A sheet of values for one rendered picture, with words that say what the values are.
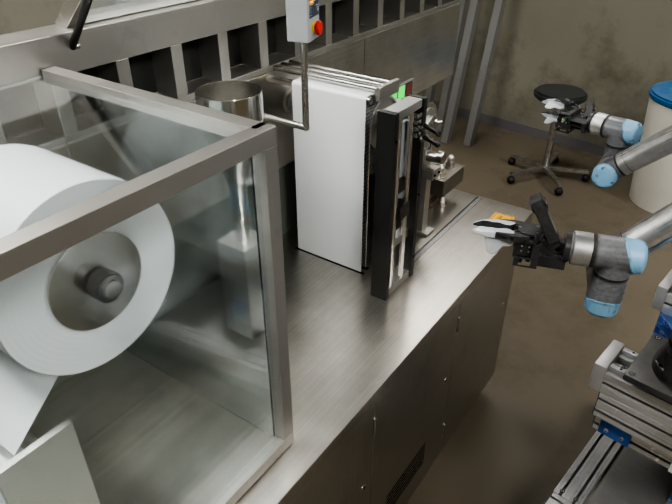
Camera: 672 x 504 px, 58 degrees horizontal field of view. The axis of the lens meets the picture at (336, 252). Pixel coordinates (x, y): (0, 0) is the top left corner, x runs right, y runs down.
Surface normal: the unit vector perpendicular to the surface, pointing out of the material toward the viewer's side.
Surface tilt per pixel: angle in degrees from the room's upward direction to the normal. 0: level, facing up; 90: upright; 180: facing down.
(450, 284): 0
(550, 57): 90
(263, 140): 90
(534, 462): 0
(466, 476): 0
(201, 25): 90
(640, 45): 90
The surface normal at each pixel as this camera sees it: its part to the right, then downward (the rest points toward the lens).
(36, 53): 0.82, 0.31
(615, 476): 0.00, -0.84
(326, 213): -0.58, 0.44
